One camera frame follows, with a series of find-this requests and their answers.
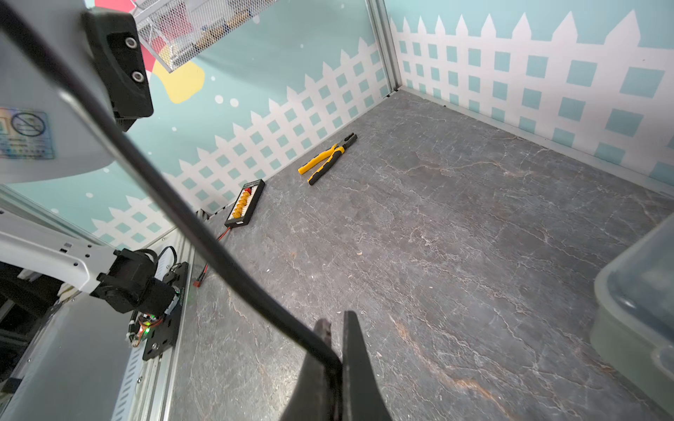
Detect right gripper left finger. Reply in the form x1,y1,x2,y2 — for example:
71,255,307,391
280,318,338,421

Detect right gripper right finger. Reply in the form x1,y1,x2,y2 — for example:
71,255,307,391
342,310,392,421

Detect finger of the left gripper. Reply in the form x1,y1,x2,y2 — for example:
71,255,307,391
84,7,154,132

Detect white hair dryer black cord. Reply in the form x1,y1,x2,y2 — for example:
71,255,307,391
0,0,343,390

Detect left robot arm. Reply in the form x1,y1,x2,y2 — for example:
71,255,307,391
1,1,178,316

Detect green clear-lid storage box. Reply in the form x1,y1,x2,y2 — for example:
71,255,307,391
590,216,673,415

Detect white wire mesh basket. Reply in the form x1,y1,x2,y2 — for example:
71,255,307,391
132,0,274,73

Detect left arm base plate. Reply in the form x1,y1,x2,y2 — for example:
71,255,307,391
126,261,190,361

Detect yellow handled pliers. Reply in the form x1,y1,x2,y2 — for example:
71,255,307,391
298,133,358,186

